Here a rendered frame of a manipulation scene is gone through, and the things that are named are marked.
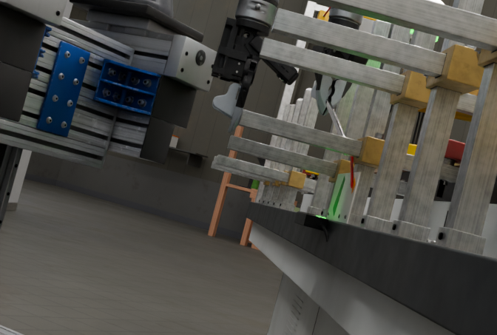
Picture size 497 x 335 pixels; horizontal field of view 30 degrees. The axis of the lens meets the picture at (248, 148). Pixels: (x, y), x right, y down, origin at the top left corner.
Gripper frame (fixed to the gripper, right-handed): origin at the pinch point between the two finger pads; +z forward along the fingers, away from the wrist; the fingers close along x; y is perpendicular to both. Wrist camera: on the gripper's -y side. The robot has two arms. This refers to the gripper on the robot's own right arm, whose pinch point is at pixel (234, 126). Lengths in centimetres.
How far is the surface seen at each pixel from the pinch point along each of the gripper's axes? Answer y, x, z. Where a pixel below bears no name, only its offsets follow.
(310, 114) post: -26, -127, -20
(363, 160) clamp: -24.8, 5.0, -0.1
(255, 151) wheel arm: -6.3, -23.5, 2.3
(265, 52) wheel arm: -0.8, 26.5, -11.2
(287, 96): -26, -259, -40
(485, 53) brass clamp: -24, 71, -11
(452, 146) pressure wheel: -40.7, 3.9, -7.5
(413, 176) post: -25, 47, 3
